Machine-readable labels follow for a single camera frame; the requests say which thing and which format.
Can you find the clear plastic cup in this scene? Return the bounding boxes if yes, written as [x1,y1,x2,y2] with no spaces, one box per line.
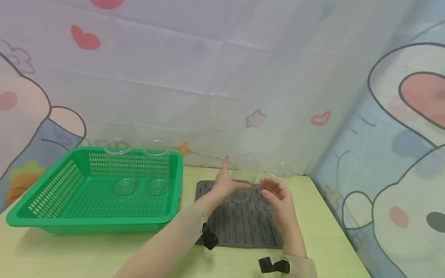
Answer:
[143,140,170,196]
[104,137,139,196]
[255,160,294,210]
[229,155,261,204]

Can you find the dark grey ridged mat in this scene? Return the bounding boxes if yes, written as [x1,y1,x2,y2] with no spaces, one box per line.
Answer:
[195,180,284,249]

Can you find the green plastic basket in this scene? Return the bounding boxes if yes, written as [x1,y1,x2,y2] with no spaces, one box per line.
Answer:
[6,146,184,234]

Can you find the person's left hand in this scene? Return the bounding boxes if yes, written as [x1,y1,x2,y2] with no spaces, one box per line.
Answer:
[202,156,251,217]

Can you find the person's right forearm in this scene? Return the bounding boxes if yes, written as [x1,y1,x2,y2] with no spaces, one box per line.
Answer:
[281,230,318,278]

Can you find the person's right hand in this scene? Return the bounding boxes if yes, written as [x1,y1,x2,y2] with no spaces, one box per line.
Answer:
[260,178,302,239]

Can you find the person's left forearm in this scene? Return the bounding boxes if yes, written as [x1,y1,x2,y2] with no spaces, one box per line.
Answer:
[113,198,217,278]

